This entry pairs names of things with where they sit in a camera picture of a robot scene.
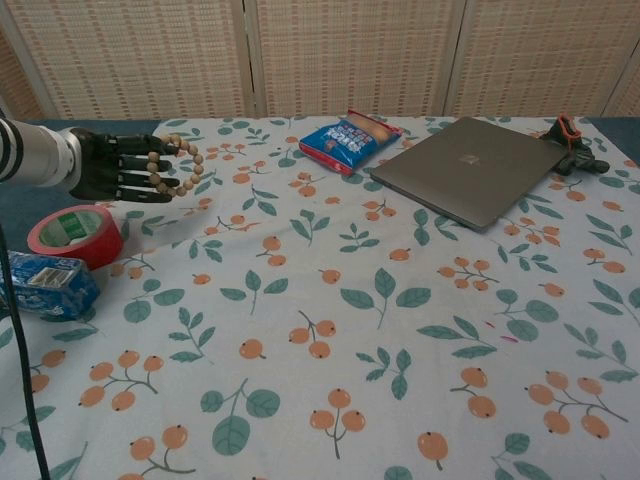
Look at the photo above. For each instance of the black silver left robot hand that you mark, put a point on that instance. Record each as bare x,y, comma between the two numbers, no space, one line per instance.
97,165

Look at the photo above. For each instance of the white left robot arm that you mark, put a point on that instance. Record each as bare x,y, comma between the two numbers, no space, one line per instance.
30,155

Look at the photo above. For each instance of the red tape roll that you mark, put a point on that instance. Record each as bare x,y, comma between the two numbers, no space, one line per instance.
105,247

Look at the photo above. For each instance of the blue printed pack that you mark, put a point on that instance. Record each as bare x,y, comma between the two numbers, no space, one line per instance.
50,290

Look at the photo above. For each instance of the blue snack bag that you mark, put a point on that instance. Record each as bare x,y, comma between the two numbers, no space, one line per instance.
340,140

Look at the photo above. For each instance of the floral fruit print tablecloth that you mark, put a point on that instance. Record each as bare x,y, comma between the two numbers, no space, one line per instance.
320,310

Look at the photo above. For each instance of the bamboo folding screen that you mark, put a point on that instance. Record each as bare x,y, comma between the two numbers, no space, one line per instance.
350,50

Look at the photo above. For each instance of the grey closed laptop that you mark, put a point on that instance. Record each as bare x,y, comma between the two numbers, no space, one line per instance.
470,170

